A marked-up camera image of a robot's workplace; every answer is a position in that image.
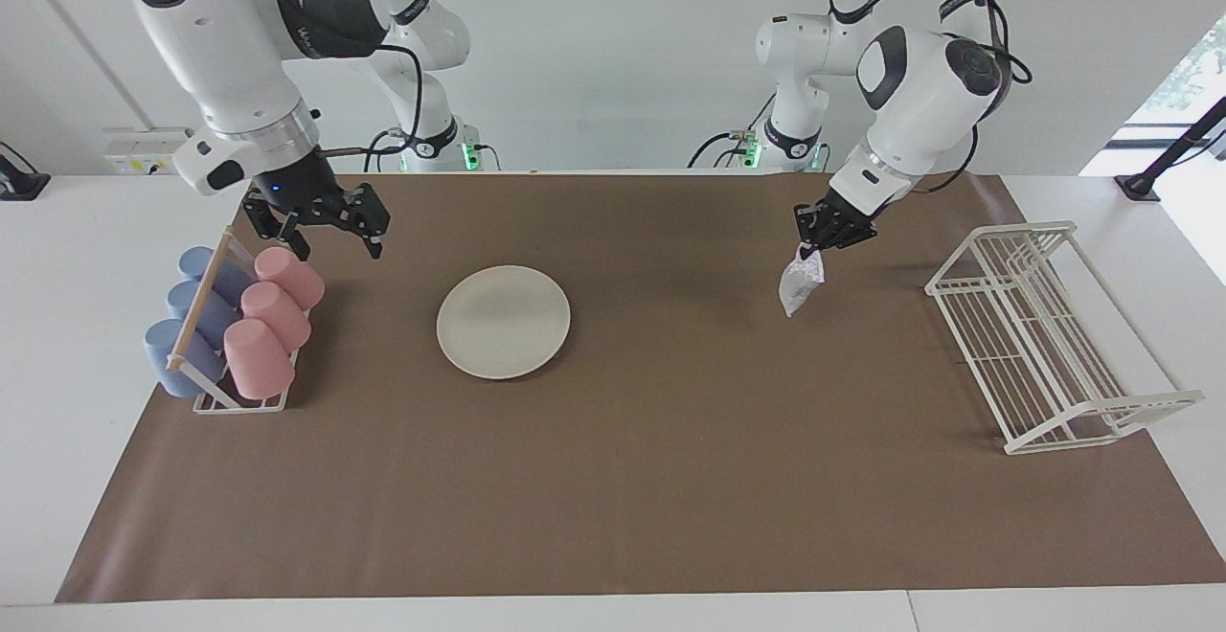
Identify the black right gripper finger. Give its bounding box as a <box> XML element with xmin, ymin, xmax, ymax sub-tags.
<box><xmin>242</xmin><ymin>199</ymin><xmax>312</xmax><ymax>261</ymax></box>
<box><xmin>326</xmin><ymin>184</ymin><xmax>392</xmax><ymax>258</ymax></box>

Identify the cream round plate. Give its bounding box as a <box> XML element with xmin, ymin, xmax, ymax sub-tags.
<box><xmin>437</xmin><ymin>265</ymin><xmax>572</xmax><ymax>381</ymax></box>

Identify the pink plastic cup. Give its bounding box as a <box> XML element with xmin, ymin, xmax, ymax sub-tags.
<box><xmin>254</xmin><ymin>246</ymin><xmax>326</xmax><ymax>312</ymax></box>
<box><xmin>223</xmin><ymin>318</ymin><xmax>296</xmax><ymax>400</ymax></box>
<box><xmin>240</xmin><ymin>282</ymin><xmax>312</xmax><ymax>353</ymax></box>

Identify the blue plastic cup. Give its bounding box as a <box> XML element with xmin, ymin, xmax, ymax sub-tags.
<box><xmin>144</xmin><ymin>318</ymin><xmax>228</xmax><ymax>398</ymax></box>
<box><xmin>178</xmin><ymin>246</ymin><xmax>252</xmax><ymax>305</ymax></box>
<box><xmin>167</xmin><ymin>280</ymin><xmax>240</xmax><ymax>350</ymax></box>

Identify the cup rack with wooden rod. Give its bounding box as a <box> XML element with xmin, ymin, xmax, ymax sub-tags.
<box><xmin>166</xmin><ymin>227</ymin><xmax>312</xmax><ymax>415</ymax></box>

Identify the brown table mat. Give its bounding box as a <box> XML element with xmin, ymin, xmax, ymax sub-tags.
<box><xmin>55</xmin><ymin>172</ymin><xmax>1226</xmax><ymax>604</ymax></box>

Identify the black pole stand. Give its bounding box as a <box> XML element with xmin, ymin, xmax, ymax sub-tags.
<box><xmin>1114</xmin><ymin>96</ymin><xmax>1226</xmax><ymax>204</ymax></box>

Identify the black base cable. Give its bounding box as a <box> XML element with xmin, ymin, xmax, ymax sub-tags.
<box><xmin>688</xmin><ymin>96</ymin><xmax>772</xmax><ymax>170</ymax></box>
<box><xmin>364</xmin><ymin>129</ymin><xmax>413</xmax><ymax>173</ymax></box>

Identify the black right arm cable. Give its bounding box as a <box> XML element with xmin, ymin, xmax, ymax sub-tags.
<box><xmin>316</xmin><ymin>43</ymin><xmax>427</xmax><ymax>159</ymax></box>

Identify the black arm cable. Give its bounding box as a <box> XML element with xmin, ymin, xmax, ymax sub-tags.
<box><xmin>316</xmin><ymin>43</ymin><xmax>427</xmax><ymax>159</ymax></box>
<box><xmin>806</xmin><ymin>0</ymin><xmax>1033</xmax><ymax>194</ymax></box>

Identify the white wall outlet box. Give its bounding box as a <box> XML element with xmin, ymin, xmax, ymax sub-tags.
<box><xmin>102</xmin><ymin>127</ymin><xmax>193</xmax><ymax>175</ymax></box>

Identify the white wire dish rack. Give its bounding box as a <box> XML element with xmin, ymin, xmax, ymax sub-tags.
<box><xmin>924</xmin><ymin>220</ymin><xmax>1206</xmax><ymax>456</ymax></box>

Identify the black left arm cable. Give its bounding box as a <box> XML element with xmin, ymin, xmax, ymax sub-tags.
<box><xmin>806</xmin><ymin>0</ymin><xmax>1033</xmax><ymax>194</ymax></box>

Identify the black clamp mount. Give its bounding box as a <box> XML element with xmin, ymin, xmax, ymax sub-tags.
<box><xmin>0</xmin><ymin>141</ymin><xmax>51</xmax><ymax>202</ymax></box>

